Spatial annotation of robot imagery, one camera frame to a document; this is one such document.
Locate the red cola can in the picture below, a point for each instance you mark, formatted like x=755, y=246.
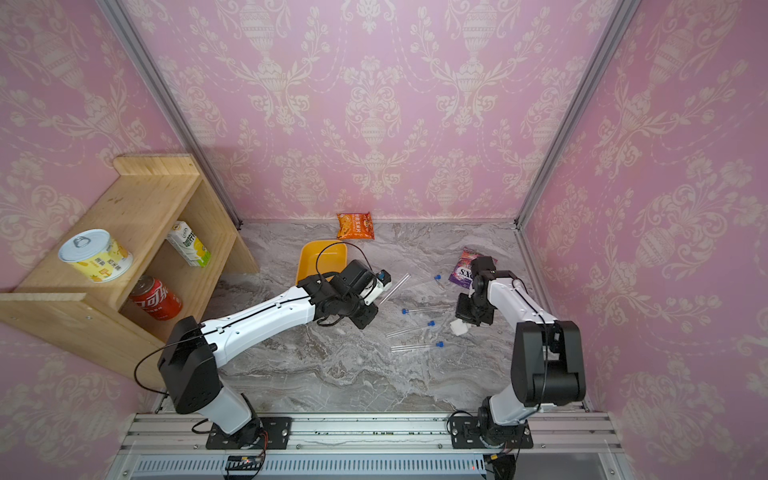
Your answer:
x=155, y=299

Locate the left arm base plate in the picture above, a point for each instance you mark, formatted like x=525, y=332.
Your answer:
x=249, y=433

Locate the yellow tin can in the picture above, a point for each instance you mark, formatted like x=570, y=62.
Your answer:
x=97, y=255

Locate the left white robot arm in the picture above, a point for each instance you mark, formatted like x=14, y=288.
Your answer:
x=195, y=352

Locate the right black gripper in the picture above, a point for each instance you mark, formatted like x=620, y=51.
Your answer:
x=463, y=311

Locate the orange snack bag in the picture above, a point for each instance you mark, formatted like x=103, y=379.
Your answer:
x=355, y=226

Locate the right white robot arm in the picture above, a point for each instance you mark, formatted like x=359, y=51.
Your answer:
x=547, y=366

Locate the aluminium corner post left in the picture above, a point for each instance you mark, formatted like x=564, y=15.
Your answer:
x=118, y=18

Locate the yellow plastic tray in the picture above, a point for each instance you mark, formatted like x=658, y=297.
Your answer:
x=322, y=256

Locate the purple candy bag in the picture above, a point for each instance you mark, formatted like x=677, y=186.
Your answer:
x=461, y=275

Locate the aluminium corner post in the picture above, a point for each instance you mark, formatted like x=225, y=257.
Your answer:
x=118, y=18
x=618, y=23

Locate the green white drink carton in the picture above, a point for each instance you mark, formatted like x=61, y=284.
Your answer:
x=187, y=244

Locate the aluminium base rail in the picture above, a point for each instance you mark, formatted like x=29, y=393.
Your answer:
x=433, y=445

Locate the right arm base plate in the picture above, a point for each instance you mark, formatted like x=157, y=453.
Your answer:
x=468, y=432

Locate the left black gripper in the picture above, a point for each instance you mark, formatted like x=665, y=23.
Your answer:
x=369, y=317

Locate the aluminium corner post right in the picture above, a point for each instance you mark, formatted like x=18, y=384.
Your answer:
x=618, y=23

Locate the wooden shelf unit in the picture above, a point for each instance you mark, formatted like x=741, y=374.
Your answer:
x=98, y=322

